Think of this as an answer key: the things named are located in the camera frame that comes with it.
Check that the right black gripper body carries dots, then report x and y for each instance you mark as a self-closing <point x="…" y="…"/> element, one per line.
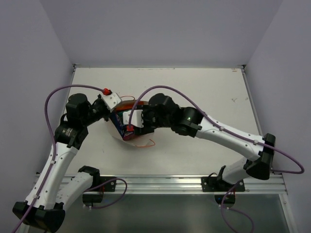
<point x="151" y="121"/>

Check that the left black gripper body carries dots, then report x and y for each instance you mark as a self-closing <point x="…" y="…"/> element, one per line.
<point x="104" y="112"/>

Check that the white paper bag orange handles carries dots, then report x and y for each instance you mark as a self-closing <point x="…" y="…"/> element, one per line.
<point x="143" y="141"/>

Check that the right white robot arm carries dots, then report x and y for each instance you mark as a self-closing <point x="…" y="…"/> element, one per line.
<point x="257" y="154"/>

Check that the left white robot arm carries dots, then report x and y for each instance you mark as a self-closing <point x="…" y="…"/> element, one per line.
<point x="45" y="207"/>

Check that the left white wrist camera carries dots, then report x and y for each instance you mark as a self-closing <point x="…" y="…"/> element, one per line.
<point x="112" y="101"/>

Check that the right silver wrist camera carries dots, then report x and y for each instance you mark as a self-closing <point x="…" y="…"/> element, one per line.
<point x="136" y="119"/>

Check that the aluminium front rail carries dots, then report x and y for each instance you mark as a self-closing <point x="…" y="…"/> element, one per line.
<point x="191" y="184"/>

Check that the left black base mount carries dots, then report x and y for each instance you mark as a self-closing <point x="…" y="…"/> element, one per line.
<point x="96" y="193"/>

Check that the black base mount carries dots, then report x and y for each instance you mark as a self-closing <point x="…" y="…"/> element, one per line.
<point x="96" y="193"/>
<point x="212" y="184"/>

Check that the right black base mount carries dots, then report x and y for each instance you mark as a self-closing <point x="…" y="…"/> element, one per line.
<point x="212" y="184"/>

